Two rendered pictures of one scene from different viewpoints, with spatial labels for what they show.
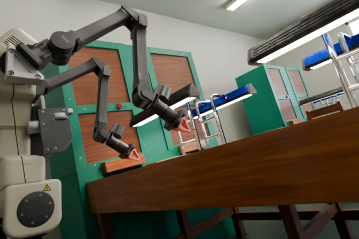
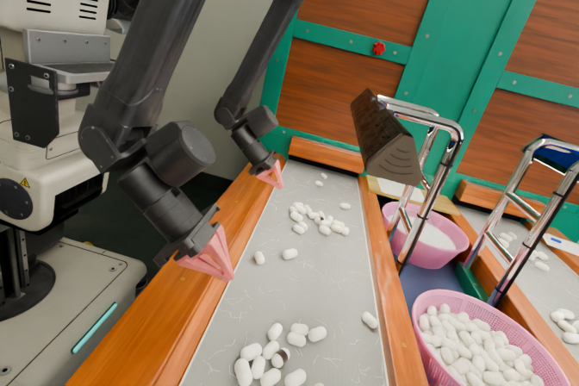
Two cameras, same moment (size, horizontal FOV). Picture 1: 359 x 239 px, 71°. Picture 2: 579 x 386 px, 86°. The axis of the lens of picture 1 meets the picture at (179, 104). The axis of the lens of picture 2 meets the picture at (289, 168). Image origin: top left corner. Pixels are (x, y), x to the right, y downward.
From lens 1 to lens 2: 1.00 m
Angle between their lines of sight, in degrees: 57
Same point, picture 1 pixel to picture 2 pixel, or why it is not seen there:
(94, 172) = (278, 141)
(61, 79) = not seen: outside the picture
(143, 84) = (105, 110)
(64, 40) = not seen: outside the picture
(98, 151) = (299, 114)
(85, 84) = not seen: outside the picture
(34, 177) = (10, 162)
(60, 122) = (40, 97)
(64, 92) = not seen: outside the picture
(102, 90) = (268, 22)
